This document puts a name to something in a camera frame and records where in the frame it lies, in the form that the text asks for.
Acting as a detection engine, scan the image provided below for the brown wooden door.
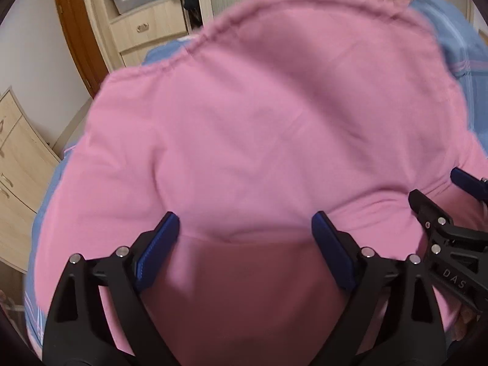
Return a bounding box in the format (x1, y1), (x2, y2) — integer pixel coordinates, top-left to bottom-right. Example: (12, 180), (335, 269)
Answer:
(51, 0), (109, 100)

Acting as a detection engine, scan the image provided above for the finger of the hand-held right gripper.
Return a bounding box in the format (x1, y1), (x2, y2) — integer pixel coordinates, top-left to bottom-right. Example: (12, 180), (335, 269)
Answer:
(450, 167), (488, 203)
(408, 188), (488, 245)

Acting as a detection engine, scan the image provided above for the cream wardrobe drawer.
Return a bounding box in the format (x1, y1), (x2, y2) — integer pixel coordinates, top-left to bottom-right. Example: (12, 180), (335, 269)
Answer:
(120, 38), (181, 70)
(109, 0), (190, 52)

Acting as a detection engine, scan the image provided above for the blue plaid duvet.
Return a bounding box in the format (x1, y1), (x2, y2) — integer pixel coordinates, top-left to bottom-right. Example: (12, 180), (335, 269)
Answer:
(23, 0), (488, 352)

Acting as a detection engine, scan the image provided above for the cream wooden wardrobe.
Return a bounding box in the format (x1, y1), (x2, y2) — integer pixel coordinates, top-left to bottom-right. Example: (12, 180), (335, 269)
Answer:
(78, 0), (477, 74)

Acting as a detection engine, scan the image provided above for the person's right hand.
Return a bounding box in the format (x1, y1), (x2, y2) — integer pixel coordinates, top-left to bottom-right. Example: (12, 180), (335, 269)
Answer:
(454, 307), (478, 341)

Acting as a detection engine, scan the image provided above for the pink and cream hooded jacket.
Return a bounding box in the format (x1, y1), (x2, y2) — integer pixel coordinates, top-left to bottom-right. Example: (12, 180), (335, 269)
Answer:
(28, 0), (488, 366)

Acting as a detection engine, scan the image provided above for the dark hanging garment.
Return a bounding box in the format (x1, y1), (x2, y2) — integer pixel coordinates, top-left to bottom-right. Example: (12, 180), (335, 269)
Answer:
(181, 0), (203, 30)

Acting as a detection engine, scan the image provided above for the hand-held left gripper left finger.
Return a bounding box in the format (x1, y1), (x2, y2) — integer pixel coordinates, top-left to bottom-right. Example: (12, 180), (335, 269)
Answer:
(42, 211), (181, 366)

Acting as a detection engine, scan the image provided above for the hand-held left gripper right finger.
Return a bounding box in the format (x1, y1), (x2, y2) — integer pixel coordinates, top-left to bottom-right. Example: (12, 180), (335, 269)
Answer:
(311, 210), (449, 366)

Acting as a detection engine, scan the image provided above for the light wooden cabinet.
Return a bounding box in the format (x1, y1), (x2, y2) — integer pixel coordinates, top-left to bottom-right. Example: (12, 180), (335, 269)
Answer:
(0, 87), (62, 274)

